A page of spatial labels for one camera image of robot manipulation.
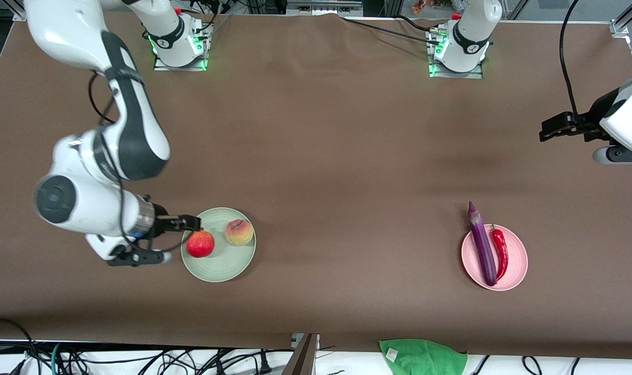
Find red pomegranate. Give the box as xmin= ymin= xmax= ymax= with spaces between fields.
xmin=187 ymin=230 xmax=216 ymax=258

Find orange pink peach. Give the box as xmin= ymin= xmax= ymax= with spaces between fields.
xmin=225 ymin=219 xmax=255 ymax=246

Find red chili pepper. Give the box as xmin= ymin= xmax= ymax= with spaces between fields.
xmin=491 ymin=225 xmax=509 ymax=282

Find purple eggplant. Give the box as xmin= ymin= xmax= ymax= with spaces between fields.
xmin=468 ymin=202 xmax=499 ymax=287

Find pale green plate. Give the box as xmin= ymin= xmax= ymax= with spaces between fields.
xmin=180 ymin=207 xmax=256 ymax=283

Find pink plate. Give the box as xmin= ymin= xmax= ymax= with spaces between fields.
xmin=461 ymin=224 xmax=528 ymax=291

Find brown table cloth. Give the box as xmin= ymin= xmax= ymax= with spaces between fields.
xmin=0 ymin=10 xmax=632 ymax=360

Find green cloth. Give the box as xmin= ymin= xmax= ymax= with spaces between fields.
xmin=379 ymin=339 xmax=468 ymax=375

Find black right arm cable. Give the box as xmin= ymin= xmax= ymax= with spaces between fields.
xmin=88 ymin=70 xmax=194 ymax=253

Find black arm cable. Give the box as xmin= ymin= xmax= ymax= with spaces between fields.
xmin=559 ymin=0 xmax=582 ymax=118
xmin=88 ymin=70 xmax=194 ymax=253

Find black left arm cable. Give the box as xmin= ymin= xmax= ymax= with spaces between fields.
xmin=559 ymin=0 xmax=582 ymax=118

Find aluminium frame profile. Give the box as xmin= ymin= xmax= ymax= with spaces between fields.
xmin=610 ymin=0 xmax=632 ymax=37
xmin=3 ymin=0 xmax=27 ymax=21

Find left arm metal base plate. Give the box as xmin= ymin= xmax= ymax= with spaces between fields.
xmin=428 ymin=29 xmax=484 ymax=80

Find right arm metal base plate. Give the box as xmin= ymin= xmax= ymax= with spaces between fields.
xmin=153 ymin=21 xmax=208 ymax=72

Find grey metal post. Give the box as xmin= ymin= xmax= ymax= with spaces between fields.
xmin=282 ymin=333 xmax=319 ymax=375

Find thick black cable loop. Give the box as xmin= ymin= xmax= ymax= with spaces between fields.
xmin=0 ymin=318 xmax=40 ymax=375

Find black cable across cloth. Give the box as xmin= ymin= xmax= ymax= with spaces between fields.
xmin=339 ymin=15 xmax=444 ymax=45

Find grey metal frame bar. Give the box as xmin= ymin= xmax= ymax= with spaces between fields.
xmin=286 ymin=0 xmax=363 ymax=16

